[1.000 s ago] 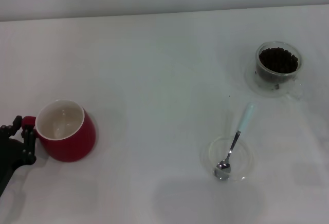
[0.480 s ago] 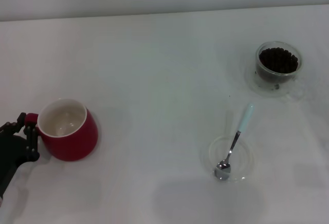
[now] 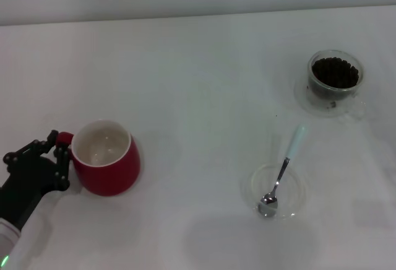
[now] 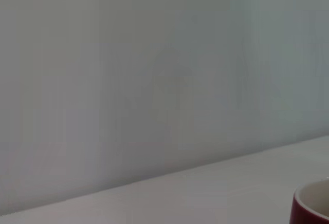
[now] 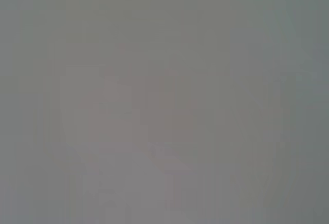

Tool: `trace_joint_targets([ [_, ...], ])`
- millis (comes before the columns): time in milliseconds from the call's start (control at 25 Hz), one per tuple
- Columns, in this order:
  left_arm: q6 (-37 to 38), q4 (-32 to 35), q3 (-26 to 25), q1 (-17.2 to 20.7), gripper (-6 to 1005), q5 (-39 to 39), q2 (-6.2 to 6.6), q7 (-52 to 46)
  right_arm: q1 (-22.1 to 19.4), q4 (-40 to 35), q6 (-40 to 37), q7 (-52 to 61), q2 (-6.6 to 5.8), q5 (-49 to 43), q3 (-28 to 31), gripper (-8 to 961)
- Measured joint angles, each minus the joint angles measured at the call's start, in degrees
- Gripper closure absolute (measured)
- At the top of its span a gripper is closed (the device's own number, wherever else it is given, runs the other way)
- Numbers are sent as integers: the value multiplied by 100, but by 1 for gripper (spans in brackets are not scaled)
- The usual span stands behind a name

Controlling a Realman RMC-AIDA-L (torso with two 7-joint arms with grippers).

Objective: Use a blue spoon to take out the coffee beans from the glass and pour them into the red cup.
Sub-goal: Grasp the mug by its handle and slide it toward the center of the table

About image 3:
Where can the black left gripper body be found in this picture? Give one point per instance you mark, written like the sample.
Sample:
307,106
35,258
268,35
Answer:
28,180

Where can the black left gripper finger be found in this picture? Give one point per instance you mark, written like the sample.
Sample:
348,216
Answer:
62,168
34,146

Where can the red ceramic mug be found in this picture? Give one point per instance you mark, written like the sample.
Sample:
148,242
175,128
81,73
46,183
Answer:
108,177

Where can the clear glass saucer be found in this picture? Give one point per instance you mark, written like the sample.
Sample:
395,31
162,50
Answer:
301,98
294,186

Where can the clear glass cup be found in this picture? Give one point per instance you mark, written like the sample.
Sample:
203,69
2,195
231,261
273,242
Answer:
328,93

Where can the coffee bean heap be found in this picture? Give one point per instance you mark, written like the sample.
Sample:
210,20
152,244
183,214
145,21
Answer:
334,72

